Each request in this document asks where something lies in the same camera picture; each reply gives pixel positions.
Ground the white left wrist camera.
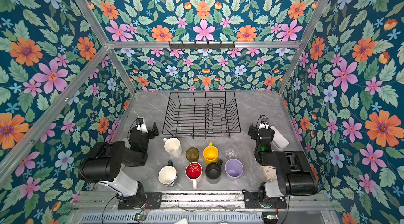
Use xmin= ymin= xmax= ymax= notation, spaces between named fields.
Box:
xmin=134 ymin=117 xmax=148 ymax=133

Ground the white mug red interior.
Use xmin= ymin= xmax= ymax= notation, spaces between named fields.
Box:
xmin=185 ymin=162 xmax=203 ymax=189

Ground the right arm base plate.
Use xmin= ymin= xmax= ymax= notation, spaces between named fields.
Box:
xmin=242 ymin=189 xmax=287 ymax=209

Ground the black wire dish rack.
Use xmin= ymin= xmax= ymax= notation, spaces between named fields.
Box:
xmin=163 ymin=91 xmax=241 ymax=138

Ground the white ceramic mug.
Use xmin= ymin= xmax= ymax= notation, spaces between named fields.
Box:
xmin=163 ymin=137 xmax=182 ymax=158

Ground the olive textured glass tumbler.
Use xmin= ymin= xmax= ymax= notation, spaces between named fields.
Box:
xmin=186 ymin=147 xmax=199 ymax=163

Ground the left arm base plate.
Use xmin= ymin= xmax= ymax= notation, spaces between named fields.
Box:
xmin=116 ymin=192 xmax=163 ymax=210

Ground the dark wall hook rail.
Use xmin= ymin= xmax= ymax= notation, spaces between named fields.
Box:
xmin=168 ymin=42 xmax=236 ymax=50

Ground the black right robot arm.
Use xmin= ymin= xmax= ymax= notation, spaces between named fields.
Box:
xmin=248 ymin=123 xmax=319 ymax=208

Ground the green mug cream interior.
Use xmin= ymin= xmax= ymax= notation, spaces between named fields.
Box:
xmin=158 ymin=160 xmax=177 ymax=187

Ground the black mug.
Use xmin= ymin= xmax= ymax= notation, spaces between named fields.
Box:
xmin=205 ymin=159 xmax=223 ymax=180

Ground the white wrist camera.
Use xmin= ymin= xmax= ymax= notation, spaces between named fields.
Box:
xmin=134 ymin=117 xmax=148 ymax=133
xmin=258 ymin=116 xmax=270 ymax=129

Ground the round pink wall clock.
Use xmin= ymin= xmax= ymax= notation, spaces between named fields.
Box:
xmin=261 ymin=166 xmax=277 ymax=182

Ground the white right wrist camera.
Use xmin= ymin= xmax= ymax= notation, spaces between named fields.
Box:
xmin=258 ymin=116 xmax=270 ymax=129

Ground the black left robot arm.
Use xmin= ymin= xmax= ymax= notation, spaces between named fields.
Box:
xmin=79 ymin=118 xmax=161 ymax=209

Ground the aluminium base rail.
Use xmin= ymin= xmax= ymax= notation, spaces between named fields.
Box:
xmin=73 ymin=190 xmax=334 ymax=211

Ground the lilac plastic cup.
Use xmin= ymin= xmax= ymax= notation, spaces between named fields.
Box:
xmin=225 ymin=159 xmax=244 ymax=181

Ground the clear drinking glass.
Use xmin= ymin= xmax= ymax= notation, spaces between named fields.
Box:
xmin=225 ymin=148 xmax=237 ymax=159

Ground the yellow mug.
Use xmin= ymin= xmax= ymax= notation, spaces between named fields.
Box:
xmin=203 ymin=143 xmax=219 ymax=165

